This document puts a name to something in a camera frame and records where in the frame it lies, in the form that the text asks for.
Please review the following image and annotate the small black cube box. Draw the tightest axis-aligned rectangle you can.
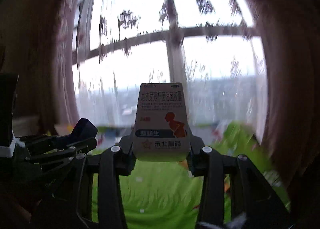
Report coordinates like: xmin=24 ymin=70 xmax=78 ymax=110
xmin=71 ymin=118 xmax=98 ymax=141

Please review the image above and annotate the white orange medicine box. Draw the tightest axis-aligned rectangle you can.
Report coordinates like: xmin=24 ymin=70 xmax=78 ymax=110
xmin=132 ymin=83 xmax=190 ymax=162

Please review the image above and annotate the green cartoon bedsheet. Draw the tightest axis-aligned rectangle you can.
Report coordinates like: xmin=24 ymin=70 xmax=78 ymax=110
xmin=89 ymin=121 xmax=291 ymax=229

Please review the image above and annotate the mauve drape curtain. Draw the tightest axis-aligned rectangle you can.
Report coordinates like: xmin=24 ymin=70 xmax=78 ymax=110
xmin=1 ymin=0 xmax=79 ymax=129

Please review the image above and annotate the white lace curtain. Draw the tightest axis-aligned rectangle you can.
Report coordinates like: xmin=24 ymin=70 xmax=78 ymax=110
xmin=72 ymin=0 xmax=267 ymax=131

